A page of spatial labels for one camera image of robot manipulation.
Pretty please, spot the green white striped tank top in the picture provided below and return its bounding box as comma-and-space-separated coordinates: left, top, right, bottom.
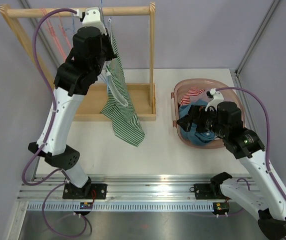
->
100, 31, 146, 148

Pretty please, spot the left aluminium frame post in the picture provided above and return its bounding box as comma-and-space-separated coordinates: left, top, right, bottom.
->
17, 0, 62, 74

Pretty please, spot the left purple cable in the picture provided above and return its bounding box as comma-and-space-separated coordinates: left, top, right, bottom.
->
21, 8, 93, 237

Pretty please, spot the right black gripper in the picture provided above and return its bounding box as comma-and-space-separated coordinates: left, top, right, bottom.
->
177, 104, 229, 138

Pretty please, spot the purple cable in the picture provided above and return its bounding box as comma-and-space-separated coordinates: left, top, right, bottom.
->
216, 87, 286, 226
21, 8, 93, 237

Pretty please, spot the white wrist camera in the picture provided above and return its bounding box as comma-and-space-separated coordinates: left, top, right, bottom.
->
205, 88, 224, 112
74, 6, 107, 35

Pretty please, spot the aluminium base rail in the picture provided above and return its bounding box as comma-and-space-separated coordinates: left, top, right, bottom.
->
17, 173, 258, 201

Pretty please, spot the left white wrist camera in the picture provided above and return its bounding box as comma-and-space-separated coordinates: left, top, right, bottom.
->
74, 6, 107, 35

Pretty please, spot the pink wire hanger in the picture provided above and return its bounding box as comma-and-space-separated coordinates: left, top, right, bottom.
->
45, 18, 66, 60

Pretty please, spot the wooden clothes rack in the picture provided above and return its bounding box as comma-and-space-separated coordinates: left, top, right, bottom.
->
0, 2, 156, 122

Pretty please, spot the white slotted cable duct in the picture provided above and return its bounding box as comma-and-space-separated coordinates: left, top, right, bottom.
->
27, 201, 214, 212

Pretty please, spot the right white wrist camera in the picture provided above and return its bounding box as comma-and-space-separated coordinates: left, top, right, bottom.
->
205, 88, 224, 112

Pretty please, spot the right aluminium frame post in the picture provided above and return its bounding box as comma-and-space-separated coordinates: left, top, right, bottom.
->
235, 0, 282, 77

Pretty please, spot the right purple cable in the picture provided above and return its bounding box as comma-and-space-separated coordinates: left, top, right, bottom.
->
216, 87, 286, 226

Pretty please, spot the pink plastic basin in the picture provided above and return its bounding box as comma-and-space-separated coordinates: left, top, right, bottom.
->
171, 78, 245, 149

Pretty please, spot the blue tank top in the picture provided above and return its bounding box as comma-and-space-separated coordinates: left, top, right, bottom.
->
178, 99, 216, 147

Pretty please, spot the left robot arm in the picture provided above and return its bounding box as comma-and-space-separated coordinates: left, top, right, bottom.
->
28, 26, 116, 199

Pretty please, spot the red white striped tank top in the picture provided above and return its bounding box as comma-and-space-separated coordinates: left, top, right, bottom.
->
180, 87, 205, 106

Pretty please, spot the aluminium frame post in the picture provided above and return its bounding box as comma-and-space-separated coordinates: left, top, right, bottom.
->
235, 0, 282, 77
17, 0, 62, 74

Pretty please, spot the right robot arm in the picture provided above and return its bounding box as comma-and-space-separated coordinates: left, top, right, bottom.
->
177, 101, 286, 240

